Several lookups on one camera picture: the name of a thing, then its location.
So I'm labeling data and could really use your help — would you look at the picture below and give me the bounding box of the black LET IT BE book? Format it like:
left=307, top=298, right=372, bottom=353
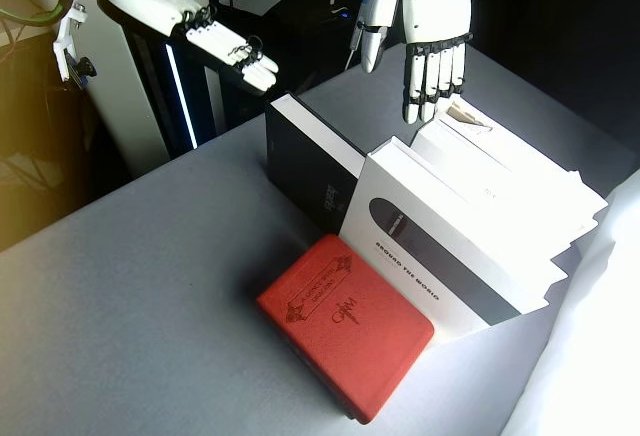
left=263, top=91, right=370, bottom=237

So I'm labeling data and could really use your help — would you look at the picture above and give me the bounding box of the white book with black oval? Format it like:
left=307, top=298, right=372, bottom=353
left=338, top=135, right=569, bottom=346

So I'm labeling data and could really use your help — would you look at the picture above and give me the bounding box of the bright red hardcover book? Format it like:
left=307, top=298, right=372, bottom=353
left=255, top=233, right=436, bottom=426

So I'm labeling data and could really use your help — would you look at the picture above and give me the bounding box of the plastic wrapped grey book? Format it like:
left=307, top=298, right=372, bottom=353
left=439, top=96, right=581, bottom=177

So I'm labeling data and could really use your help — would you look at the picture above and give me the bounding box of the white FASHIONINDIA book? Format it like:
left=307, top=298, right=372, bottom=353
left=409, top=118, right=609, bottom=257

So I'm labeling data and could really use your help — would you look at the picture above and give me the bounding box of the white robot body column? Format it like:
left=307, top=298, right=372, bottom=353
left=74, top=0, right=224, bottom=180

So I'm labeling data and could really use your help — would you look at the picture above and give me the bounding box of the white cloth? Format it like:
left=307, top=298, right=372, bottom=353
left=499, top=165, right=640, bottom=436

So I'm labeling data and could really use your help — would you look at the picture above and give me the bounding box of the white cable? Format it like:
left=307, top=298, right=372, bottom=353
left=324, top=0, right=364, bottom=71

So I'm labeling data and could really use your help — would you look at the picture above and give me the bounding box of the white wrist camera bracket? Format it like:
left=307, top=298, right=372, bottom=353
left=52, top=0, right=97, bottom=88

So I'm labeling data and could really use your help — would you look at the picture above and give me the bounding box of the green cable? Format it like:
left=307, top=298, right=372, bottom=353
left=0, top=0, right=74, bottom=25

